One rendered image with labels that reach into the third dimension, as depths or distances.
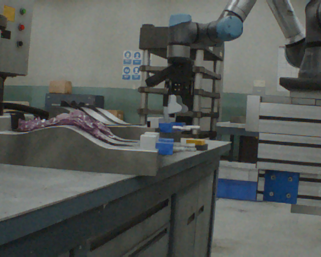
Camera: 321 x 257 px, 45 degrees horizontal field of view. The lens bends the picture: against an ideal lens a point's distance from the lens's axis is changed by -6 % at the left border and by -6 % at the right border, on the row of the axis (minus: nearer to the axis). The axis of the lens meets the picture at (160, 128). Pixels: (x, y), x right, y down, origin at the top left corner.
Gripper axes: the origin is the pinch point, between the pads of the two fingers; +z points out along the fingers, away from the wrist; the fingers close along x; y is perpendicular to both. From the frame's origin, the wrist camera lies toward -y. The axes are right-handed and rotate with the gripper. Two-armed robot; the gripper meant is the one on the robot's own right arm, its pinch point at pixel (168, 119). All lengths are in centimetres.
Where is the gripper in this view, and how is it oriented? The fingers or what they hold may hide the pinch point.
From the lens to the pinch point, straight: 136.4
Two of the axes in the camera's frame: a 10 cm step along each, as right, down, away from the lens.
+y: 9.4, 0.7, -3.4
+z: -0.6, 10.0, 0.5
